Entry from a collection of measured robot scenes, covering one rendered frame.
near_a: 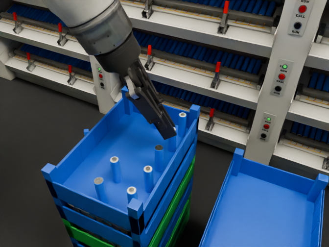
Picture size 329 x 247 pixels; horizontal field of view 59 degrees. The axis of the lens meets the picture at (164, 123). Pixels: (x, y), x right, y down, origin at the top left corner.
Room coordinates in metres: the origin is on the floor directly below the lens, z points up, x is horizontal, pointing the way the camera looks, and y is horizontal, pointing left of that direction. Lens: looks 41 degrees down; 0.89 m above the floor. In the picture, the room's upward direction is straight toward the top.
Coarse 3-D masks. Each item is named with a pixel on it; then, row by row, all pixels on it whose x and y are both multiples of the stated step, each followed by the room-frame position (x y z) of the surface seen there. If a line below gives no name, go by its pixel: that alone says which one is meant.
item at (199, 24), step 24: (120, 0) 1.07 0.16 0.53; (144, 0) 1.05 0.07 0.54; (168, 0) 1.01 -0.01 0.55; (192, 0) 0.99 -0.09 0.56; (216, 0) 1.00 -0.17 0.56; (240, 0) 0.96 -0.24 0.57; (264, 0) 0.94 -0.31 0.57; (144, 24) 0.98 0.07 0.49; (168, 24) 0.93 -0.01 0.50; (192, 24) 0.92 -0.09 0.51; (216, 24) 0.90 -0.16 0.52; (240, 24) 0.88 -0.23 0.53; (264, 24) 0.85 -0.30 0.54; (240, 48) 0.83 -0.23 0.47; (264, 48) 0.79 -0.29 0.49
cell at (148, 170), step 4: (144, 168) 0.36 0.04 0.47; (148, 168) 0.36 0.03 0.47; (152, 168) 0.36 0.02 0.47; (144, 172) 0.35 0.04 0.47; (148, 172) 0.35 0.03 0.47; (152, 172) 0.35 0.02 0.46; (144, 176) 0.35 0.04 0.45; (148, 176) 0.35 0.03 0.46; (152, 176) 0.35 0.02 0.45; (144, 180) 0.35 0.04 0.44; (148, 180) 0.35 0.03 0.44; (152, 180) 0.35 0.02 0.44; (144, 184) 0.35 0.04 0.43; (148, 184) 0.35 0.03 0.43; (152, 184) 0.35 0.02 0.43; (144, 188) 0.35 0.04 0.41; (148, 188) 0.35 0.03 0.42; (152, 188) 0.35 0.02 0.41; (148, 192) 0.35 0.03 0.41
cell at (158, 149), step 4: (156, 148) 0.41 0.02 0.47; (160, 148) 0.41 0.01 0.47; (156, 152) 0.40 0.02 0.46; (160, 152) 0.40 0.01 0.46; (156, 156) 0.40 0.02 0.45; (160, 156) 0.40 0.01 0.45; (156, 160) 0.40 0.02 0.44; (160, 160) 0.40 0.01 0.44; (156, 164) 0.40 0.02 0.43; (160, 164) 0.40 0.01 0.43; (156, 168) 0.40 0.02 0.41; (160, 168) 0.40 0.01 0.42
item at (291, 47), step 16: (288, 0) 0.77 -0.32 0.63; (320, 0) 0.74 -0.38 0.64; (288, 16) 0.77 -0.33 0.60; (320, 16) 0.73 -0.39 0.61; (304, 32) 0.74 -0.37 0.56; (288, 48) 0.76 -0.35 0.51; (304, 48) 0.74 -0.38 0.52; (272, 64) 0.77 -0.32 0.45; (272, 80) 0.76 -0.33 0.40; (288, 80) 0.74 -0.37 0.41; (272, 96) 0.76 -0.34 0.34; (288, 96) 0.74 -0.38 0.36; (256, 112) 0.77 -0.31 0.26; (272, 112) 0.75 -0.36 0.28; (256, 128) 0.77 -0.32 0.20; (272, 128) 0.74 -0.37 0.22; (256, 144) 0.76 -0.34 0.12; (272, 144) 0.74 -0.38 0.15; (256, 160) 0.75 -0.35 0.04
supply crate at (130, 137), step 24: (120, 120) 0.57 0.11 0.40; (144, 120) 0.57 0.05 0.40; (192, 120) 0.52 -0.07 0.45; (96, 144) 0.48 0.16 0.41; (120, 144) 0.48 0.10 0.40; (144, 144) 0.48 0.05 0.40; (48, 168) 0.35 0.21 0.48; (72, 168) 0.40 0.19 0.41; (96, 168) 0.41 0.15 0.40; (120, 168) 0.41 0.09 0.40; (168, 168) 0.37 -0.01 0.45; (72, 192) 0.32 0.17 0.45; (120, 192) 0.35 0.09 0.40; (144, 192) 0.35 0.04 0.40; (120, 216) 0.27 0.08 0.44; (144, 216) 0.28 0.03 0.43
